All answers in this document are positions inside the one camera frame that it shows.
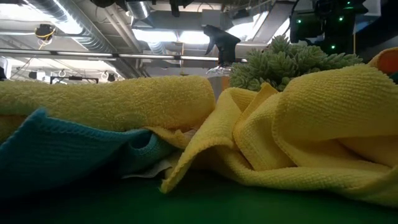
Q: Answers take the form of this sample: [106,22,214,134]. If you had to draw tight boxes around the orange microfiber towel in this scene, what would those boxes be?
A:
[368,47,398,76]

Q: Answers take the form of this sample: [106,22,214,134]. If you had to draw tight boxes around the clear spray bottle black trigger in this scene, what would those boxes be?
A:
[203,24,243,100]

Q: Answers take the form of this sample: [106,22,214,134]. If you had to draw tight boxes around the green table mat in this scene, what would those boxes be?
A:
[0,174,398,224]

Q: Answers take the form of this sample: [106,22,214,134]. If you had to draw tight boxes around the bright ceiling light panel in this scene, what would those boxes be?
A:
[132,29,211,45]

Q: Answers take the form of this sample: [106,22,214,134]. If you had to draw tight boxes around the silver spiral air duct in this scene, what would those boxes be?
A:
[26,0,147,78]
[126,0,150,20]

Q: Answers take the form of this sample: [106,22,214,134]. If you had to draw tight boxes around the yellow microfiber towel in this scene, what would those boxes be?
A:
[123,63,398,210]
[0,75,216,149]

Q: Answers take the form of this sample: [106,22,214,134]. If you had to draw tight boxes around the black reel with yellow cord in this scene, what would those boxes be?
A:
[34,24,57,41]

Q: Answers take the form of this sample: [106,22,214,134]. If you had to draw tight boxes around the grey horizontal ceiling pipe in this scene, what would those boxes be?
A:
[0,48,249,62]

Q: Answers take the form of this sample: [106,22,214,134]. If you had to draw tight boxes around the artificial succulent in grey pot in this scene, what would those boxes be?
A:
[229,34,364,93]

